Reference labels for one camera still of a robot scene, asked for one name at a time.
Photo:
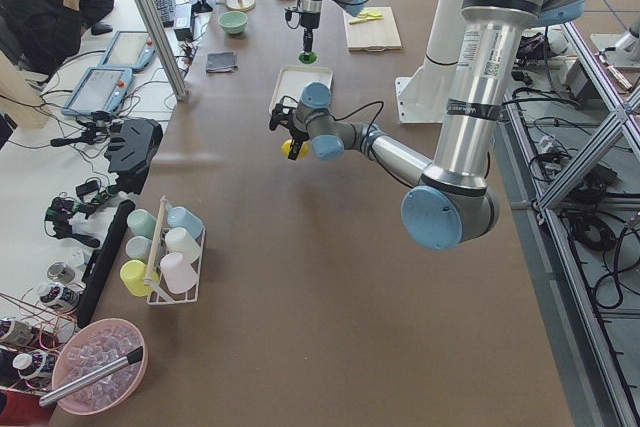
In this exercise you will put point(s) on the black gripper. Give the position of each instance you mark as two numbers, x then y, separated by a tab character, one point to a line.
298	137
308	20

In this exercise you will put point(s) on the yellow lemon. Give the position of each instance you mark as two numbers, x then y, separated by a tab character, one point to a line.
285	148

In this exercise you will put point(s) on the green lime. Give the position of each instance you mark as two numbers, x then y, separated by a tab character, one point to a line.
307	58

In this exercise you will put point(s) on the cream rabbit tray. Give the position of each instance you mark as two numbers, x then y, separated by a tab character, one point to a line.
292	79

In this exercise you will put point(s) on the yellow plastic knife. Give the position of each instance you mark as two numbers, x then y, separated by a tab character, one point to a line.
368	18

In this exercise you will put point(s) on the wooden cutting board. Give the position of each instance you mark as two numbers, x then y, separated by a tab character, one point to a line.
375	36

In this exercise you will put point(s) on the mint green bowl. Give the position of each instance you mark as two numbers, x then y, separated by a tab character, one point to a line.
233	22

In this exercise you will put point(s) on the grey folded cloth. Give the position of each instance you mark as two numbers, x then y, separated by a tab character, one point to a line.
219	62

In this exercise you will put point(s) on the light blue plastic cup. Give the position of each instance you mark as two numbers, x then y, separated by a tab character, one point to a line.
179	216

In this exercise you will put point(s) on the black keyboard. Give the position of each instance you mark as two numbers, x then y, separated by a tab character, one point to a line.
166	11

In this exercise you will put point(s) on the cream plastic cup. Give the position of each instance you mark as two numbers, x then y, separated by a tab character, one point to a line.
178	239

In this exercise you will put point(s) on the blue teach pendant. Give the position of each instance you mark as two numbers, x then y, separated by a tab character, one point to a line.
101	89
129	49

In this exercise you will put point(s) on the green plastic cup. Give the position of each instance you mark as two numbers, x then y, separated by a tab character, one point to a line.
141	223

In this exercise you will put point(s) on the pink plastic cup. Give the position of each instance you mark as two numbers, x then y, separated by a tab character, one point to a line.
178	274

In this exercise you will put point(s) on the grey plastic cup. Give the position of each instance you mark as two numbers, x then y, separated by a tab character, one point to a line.
138	248

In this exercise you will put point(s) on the yellow plastic cup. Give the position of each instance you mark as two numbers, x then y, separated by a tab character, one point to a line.
132	274

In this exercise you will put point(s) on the seated person in black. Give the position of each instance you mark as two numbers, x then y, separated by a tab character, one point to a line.
50	31

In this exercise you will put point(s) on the pink ribbed bowl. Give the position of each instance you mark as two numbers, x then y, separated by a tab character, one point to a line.
93	347

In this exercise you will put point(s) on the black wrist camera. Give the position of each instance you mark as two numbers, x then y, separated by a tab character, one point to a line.
281	116
292	17

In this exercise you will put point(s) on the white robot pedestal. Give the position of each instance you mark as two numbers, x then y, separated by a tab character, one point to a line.
422	98

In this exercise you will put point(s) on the white wire cup rack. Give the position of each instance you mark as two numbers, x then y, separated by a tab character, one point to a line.
154	278

